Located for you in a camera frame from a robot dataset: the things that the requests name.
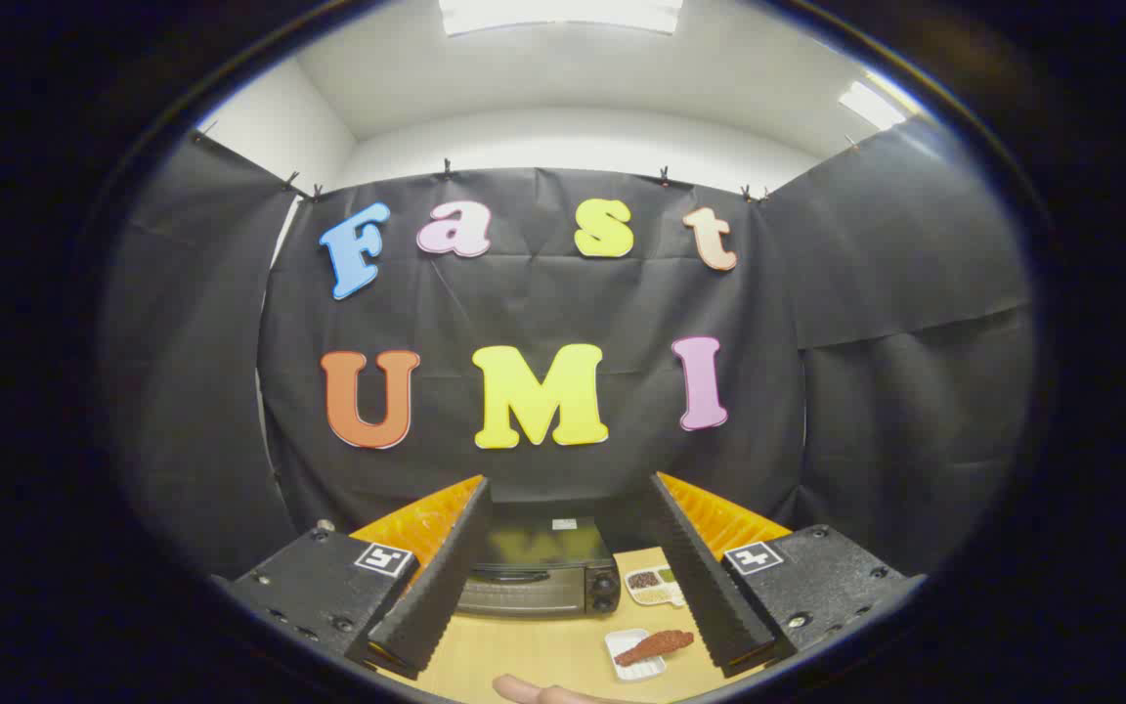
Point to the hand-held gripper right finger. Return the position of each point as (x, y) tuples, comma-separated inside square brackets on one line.
[(705, 587)]

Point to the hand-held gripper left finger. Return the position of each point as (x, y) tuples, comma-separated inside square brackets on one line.
[(441, 587)]

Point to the brown chicken drumstick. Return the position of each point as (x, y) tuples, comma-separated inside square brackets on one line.
[(656, 646)]

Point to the black toaster oven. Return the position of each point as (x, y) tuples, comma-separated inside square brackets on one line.
[(534, 587)]

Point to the white divided spice dish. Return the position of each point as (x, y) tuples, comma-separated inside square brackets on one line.
[(646, 584)]

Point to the white foam tray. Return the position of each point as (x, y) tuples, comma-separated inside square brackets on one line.
[(643, 672)]

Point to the small ceiling light panel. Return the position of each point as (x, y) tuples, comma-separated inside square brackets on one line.
[(871, 105)]

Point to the large ceiling light panel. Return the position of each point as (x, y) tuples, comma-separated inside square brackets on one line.
[(563, 15)]

